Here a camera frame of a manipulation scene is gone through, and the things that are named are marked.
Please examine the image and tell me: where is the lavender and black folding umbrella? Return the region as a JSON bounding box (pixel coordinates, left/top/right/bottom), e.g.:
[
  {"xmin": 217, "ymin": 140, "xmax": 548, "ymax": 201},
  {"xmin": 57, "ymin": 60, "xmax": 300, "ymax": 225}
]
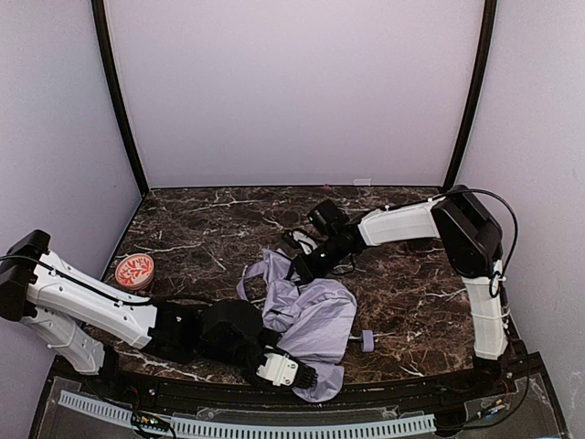
[{"xmin": 237, "ymin": 250, "xmax": 357, "ymax": 403}]

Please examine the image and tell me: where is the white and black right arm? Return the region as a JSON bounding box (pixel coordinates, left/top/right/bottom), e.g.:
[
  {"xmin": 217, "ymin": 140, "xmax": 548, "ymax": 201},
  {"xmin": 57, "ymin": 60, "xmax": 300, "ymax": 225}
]
[{"xmin": 283, "ymin": 186, "xmax": 511, "ymax": 361}]

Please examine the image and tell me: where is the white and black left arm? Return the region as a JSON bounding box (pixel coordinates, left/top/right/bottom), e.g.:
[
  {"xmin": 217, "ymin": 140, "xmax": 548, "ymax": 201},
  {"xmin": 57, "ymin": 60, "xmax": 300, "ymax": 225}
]
[{"xmin": 1, "ymin": 230, "xmax": 305, "ymax": 389}]

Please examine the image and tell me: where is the red patterned ceramic bowl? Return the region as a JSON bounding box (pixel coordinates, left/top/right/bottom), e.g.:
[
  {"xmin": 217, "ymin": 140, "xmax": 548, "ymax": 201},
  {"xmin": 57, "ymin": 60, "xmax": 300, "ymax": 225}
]
[{"xmin": 115, "ymin": 253, "xmax": 154, "ymax": 291}]

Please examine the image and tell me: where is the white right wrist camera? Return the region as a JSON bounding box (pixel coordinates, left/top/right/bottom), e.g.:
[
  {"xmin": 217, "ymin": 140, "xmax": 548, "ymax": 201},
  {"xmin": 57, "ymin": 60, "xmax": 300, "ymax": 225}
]
[{"xmin": 282, "ymin": 229, "xmax": 319, "ymax": 254}]

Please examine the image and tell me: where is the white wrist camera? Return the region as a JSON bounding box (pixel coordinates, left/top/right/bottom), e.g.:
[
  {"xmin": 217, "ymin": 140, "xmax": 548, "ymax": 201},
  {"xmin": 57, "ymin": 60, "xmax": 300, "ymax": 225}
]
[
  {"xmin": 256, "ymin": 349, "xmax": 318, "ymax": 389},
  {"xmin": 282, "ymin": 229, "xmax": 319, "ymax": 254}
]

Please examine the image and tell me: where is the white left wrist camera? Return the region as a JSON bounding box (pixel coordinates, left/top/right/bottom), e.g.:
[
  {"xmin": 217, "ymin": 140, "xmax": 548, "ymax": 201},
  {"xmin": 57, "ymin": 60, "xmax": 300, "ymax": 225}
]
[{"xmin": 256, "ymin": 349, "xmax": 318, "ymax": 389}]

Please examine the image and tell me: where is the grey slotted cable duct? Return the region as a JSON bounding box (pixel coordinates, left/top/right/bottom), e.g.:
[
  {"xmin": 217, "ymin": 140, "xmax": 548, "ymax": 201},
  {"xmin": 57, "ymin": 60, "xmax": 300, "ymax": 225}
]
[{"xmin": 58, "ymin": 391, "xmax": 436, "ymax": 438}]

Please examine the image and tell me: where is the black right corner post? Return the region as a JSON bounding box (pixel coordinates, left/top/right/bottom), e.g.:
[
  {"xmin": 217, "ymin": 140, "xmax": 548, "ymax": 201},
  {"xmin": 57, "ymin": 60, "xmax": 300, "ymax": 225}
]
[{"xmin": 441, "ymin": 0, "xmax": 498, "ymax": 191}]

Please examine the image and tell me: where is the black corner post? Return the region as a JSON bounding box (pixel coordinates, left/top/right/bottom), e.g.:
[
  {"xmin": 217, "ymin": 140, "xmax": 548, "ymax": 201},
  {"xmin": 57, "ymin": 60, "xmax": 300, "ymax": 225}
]
[
  {"xmin": 441, "ymin": 0, "xmax": 498, "ymax": 191},
  {"xmin": 90, "ymin": 0, "xmax": 150, "ymax": 198}
]

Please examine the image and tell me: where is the black left corner post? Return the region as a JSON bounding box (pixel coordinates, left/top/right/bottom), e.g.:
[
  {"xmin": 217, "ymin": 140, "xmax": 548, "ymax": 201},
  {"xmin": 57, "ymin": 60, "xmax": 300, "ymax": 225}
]
[{"xmin": 90, "ymin": 0, "xmax": 150, "ymax": 198}]

